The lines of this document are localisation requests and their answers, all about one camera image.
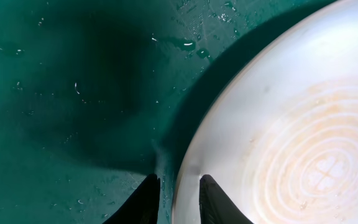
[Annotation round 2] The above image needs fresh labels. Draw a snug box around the light blue plate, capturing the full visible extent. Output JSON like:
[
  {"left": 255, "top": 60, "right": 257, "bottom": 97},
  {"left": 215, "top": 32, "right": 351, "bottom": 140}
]
[{"left": 172, "top": 1, "right": 358, "bottom": 223}]

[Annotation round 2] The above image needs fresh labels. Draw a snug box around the teal plastic serving tray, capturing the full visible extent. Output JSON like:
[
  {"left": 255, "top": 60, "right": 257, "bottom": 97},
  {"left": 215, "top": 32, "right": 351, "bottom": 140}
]
[{"left": 0, "top": 0, "right": 327, "bottom": 223}]

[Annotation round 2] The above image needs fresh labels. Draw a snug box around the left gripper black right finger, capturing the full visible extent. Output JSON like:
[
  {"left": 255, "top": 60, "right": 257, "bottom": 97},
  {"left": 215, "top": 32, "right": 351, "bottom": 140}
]
[{"left": 199, "top": 174, "right": 253, "bottom": 224}]

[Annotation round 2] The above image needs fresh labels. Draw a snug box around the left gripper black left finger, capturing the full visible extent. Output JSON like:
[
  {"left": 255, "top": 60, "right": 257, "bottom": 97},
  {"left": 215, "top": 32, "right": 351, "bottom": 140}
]
[{"left": 103, "top": 174, "right": 160, "bottom": 224}]

